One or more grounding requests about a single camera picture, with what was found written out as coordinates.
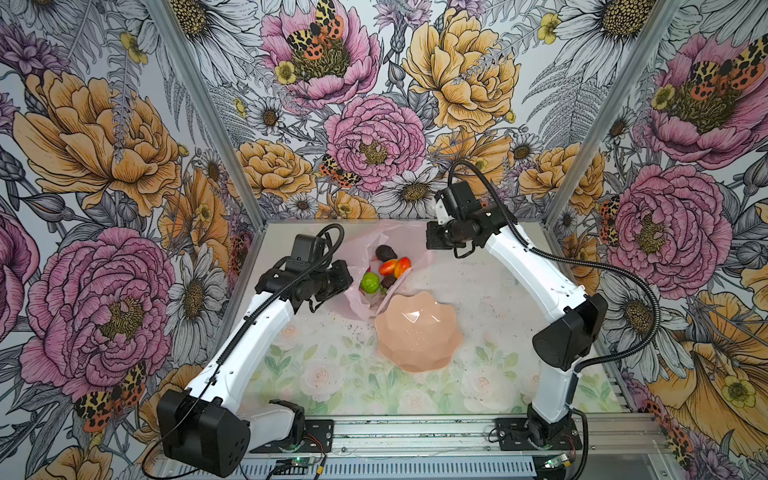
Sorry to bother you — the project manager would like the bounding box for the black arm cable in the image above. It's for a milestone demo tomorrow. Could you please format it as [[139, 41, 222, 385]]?
[[446, 159, 662, 480], [140, 223, 346, 480]]

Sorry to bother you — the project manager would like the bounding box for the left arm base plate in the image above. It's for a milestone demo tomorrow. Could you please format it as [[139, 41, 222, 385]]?
[[252, 419, 335, 454]]

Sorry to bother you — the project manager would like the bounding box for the dark avocado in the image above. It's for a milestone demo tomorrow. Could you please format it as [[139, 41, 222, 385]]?
[[375, 244, 398, 263]]

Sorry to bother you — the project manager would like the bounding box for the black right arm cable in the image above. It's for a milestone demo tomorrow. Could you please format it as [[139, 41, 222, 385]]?
[[446, 159, 662, 480]]

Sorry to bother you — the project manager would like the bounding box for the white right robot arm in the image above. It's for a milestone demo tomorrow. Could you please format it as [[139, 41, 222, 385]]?
[[426, 199, 607, 449]]

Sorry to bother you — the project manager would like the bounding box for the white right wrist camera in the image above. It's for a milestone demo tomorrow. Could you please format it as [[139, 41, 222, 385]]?
[[434, 199, 454, 225]]

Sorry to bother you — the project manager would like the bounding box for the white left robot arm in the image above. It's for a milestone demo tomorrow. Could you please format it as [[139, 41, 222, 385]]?
[[157, 260, 353, 477]]

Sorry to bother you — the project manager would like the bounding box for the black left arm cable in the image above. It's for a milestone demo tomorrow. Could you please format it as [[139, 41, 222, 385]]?
[[140, 223, 346, 480]]

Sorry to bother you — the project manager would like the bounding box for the green lime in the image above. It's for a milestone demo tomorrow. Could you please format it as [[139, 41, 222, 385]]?
[[360, 272, 381, 295]]

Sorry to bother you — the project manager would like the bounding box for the pink flower-shaped bowl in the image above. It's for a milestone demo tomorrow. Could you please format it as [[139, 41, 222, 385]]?
[[374, 291, 464, 374]]

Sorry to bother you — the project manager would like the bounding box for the aluminium front rail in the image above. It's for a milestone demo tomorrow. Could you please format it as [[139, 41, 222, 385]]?
[[235, 413, 685, 479]]

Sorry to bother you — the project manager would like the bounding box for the red yellow mango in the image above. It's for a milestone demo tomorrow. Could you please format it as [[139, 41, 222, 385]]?
[[379, 259, 398, 277]]

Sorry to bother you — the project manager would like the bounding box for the right aluminium corner post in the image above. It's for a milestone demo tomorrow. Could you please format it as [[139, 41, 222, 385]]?
[[542, 0, 682, 229]]

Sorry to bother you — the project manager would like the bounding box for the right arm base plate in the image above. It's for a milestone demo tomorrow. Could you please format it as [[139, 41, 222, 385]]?
[[490, 415, 582, 452]]

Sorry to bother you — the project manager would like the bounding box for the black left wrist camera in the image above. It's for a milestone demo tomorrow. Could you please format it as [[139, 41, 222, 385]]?
[[286, 234, 327, 272]]

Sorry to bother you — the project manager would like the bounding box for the aluminium corner post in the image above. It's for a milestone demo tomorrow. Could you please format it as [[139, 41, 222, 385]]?
[[147, 1, 266, 234], [542, 0, 682, 229]]

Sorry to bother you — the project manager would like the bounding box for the orange yellow mango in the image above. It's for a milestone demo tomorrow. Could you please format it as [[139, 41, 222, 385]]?
[[393, 257, 411, 279]]

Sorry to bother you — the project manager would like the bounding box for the left aluminium corner post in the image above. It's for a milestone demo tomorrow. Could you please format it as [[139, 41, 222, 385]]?
[[147, 1, 266, 234]]

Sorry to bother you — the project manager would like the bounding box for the pink plastic bag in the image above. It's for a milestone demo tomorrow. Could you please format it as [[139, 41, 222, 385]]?
[[328, 220, 432, 321]]

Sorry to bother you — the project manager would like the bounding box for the dark purple plum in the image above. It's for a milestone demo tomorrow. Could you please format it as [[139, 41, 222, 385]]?
[[380, 274, 397, 290]]

